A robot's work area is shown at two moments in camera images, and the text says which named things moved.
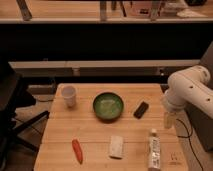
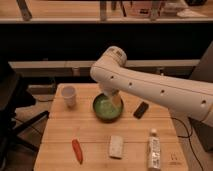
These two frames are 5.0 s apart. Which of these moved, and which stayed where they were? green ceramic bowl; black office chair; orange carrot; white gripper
Moved: white gripper
Stayed: orange carrot; green ceramic bowl; black office chair
